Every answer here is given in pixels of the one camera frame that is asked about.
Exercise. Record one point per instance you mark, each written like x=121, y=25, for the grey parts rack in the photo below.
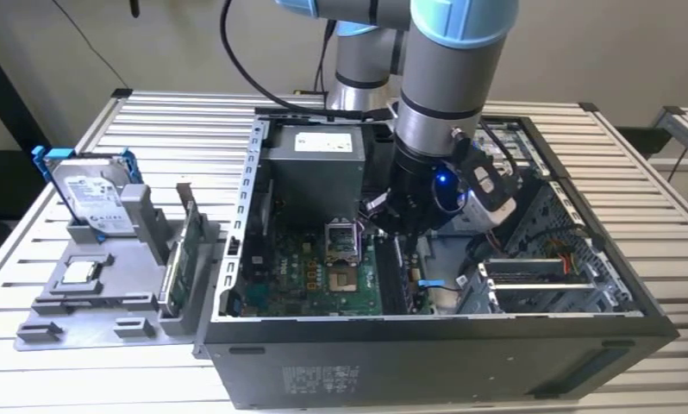
x=125, y=259

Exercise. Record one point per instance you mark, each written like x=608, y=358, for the silver CPU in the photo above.
x=79, y=274

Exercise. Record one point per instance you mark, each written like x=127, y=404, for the metal slat side table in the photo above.
x=682, y=129

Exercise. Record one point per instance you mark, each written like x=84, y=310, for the graphics card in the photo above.
x=185, y=259

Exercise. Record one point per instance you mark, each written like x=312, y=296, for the green motherboard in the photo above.
x=297, y=276

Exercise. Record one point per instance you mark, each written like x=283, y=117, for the silver hard disk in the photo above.
x=88, y=194

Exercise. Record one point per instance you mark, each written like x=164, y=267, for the black PC case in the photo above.
x=379, y=366

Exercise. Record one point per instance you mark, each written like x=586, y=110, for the blue disk carrier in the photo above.
x=59, y=153

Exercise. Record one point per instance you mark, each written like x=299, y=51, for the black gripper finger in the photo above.
x=413, y=250

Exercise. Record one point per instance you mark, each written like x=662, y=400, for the CPU socket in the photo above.
x=343, y=280

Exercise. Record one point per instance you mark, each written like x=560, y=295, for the grey power supply unit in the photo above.
x=315, y=181

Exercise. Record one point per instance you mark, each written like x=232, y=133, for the metal disk bay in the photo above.
x=533, y=276

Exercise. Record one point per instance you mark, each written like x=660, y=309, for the silver metal drive cage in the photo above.
x=525, y=148

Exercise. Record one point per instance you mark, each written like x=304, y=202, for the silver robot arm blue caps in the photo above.
x=447, y=64

